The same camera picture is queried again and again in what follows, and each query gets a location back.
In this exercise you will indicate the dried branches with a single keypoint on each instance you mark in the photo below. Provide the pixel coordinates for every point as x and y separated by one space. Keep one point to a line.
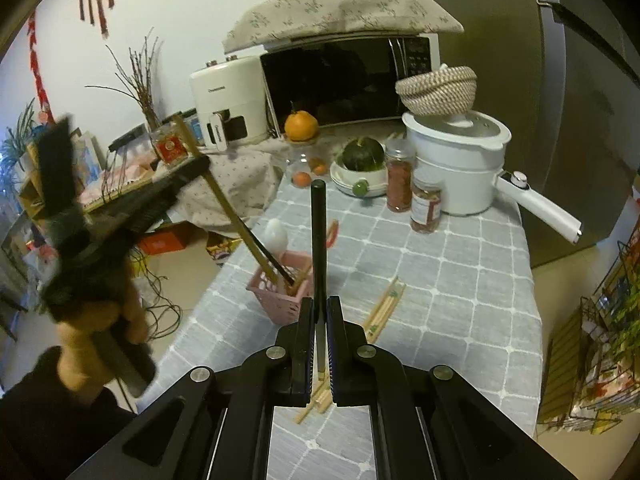
150 110

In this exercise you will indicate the floral microwave cover cloth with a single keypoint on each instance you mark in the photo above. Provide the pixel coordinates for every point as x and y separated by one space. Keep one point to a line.
340 15

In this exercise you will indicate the red hanging garland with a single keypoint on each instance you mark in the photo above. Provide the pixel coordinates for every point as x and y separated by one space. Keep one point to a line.
37 70

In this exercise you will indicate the white dish with green knob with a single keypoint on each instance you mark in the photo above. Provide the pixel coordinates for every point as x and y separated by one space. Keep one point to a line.
345 182

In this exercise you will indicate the white plastic spoon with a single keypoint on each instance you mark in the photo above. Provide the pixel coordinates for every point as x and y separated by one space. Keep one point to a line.
276 237

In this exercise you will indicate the black microwave oven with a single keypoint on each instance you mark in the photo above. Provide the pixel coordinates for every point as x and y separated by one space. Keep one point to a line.
340 80

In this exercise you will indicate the person's left hand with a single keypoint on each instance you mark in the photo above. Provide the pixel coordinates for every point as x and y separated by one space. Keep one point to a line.
80 350

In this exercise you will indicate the white electric pot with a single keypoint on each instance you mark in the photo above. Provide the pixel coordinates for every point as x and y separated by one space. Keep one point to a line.
460 180

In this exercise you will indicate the white air fryer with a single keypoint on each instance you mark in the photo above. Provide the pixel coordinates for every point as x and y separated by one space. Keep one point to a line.
225 90

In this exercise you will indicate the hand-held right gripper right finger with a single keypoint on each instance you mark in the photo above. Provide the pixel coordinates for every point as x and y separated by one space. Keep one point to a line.
337 360

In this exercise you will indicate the green potted plant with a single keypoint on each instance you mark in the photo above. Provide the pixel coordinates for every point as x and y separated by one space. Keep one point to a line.
17 145

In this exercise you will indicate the tall spice jar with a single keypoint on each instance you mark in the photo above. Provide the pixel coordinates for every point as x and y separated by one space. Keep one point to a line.
398 185

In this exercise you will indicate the green pumpkin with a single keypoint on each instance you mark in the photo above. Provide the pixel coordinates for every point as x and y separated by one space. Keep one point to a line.
363 155

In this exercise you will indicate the woven basket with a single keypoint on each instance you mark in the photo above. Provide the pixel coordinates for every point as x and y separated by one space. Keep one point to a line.
435 92

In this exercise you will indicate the red plastic spoon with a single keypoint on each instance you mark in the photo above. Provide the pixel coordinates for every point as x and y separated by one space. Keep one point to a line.
332 235

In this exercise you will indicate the pink utensil holder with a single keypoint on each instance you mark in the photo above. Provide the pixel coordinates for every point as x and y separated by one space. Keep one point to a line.
280 305

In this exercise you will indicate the orange cardboard box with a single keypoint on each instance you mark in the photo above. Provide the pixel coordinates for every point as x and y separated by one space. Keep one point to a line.
167 240

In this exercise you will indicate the person's left forearm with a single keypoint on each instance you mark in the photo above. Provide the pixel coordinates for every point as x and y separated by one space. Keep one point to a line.
50 425

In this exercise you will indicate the colourful snack packet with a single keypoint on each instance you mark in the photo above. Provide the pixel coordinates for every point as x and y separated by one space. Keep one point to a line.
222 252

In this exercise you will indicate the clear glass jar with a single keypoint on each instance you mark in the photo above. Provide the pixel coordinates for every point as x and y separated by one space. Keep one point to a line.
300 157

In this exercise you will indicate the glass vase with red label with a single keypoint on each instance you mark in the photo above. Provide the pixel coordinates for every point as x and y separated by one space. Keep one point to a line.
170 147

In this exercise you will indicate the floral draped cloth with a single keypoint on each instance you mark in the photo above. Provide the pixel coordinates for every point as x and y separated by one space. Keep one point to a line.
235 180

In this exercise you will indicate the short spice jar red label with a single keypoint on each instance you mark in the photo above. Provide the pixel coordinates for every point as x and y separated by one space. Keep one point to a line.
426 210

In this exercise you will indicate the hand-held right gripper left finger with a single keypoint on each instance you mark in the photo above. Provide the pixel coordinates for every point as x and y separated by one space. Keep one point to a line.
302 360

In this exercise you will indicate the pink storage box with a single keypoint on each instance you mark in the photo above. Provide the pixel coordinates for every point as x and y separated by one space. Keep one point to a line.
125 175

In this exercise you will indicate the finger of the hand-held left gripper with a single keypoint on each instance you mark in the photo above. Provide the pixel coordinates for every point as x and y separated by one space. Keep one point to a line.
165 205
185 174

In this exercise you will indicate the small orange tomato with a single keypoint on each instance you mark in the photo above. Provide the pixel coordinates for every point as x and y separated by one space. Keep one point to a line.
316 164
301 179

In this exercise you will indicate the black rectangular object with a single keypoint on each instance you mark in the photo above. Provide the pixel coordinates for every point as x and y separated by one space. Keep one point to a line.
127 140

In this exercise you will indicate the blue labelled container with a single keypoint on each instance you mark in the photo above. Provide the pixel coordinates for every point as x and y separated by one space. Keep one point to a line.
189 127

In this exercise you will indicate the grey checked tablecloth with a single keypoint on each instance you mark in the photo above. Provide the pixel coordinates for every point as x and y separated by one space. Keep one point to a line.
450 285

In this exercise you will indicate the brown wooden chopstick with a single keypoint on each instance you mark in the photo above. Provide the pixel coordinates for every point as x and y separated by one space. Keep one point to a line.
300 282

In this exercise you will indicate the orange fruit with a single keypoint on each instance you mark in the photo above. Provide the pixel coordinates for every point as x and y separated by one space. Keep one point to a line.
301 126

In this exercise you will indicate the grey refrigerator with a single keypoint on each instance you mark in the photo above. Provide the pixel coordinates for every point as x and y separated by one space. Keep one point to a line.
550 110

